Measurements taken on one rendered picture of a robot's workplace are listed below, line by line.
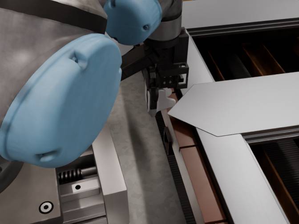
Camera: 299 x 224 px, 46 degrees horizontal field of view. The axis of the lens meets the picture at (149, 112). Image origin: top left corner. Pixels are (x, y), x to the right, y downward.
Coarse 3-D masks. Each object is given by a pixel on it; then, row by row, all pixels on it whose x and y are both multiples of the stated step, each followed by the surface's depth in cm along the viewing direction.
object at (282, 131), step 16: (192, 32) 108; (208, 32) 109; (224, 32) 110; (240, 32) 111; (192, 128) 80; (288, 128) 78; (256, 144) 77; (208, 160) 71; (256, 160) 73; (272, 192) 66; (224, 208) 65
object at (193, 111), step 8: (192, 88) 87; (184, 96) 84; (192, 96) 84; (184, 104) 82; (192, 104) 82; (200, 104) 82; (184, 112) 80; (192, 112) 80; (200, 112) 80; (184, 120) 79; (192, 120) 78; (200, 120) 78; (208, 120) 78; (200, 128) 77; (208, 128) 77
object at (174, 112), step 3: (174, 105) 82; (177, 105) 82; (171, 108) 81; (174, 108) 81; (177, 108) 81; (171, 111) 81; (174, 111) 81; (177, 111) 81; (168, 114) 80; (171, 114) 80; (174, 114) 80; (177, 114) 80; (180, 114) 80; (174, 117) 79; (177, 117) 79; (180, 117) 79
